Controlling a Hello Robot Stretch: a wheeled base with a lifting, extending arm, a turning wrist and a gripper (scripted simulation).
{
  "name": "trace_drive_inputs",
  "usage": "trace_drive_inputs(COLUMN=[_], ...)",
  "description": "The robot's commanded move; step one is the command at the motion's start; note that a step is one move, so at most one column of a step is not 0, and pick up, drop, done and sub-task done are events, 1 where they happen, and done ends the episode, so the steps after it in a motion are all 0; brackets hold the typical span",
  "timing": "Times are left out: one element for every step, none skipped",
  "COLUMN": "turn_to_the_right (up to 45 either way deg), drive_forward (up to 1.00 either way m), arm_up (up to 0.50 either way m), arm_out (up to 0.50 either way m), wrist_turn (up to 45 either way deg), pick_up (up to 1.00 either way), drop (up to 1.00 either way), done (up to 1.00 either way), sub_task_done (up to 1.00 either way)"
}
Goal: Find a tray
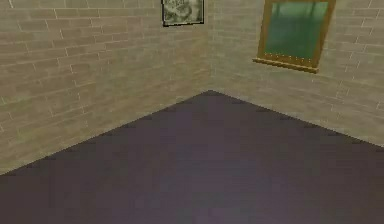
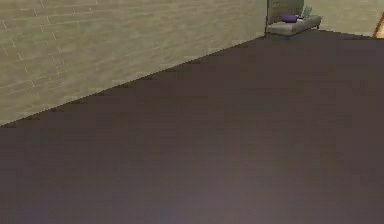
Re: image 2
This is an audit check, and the orange wooden furniture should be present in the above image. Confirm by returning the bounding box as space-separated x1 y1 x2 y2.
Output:
372 11 384 39

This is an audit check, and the purple cushion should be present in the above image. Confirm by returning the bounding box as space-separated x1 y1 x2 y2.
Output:
280 14 299 24

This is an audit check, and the grey sofa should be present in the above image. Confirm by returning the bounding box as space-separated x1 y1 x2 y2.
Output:
265 0 323 37

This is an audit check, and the pale green cushion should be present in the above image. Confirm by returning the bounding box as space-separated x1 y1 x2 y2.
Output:
301 4 314 19

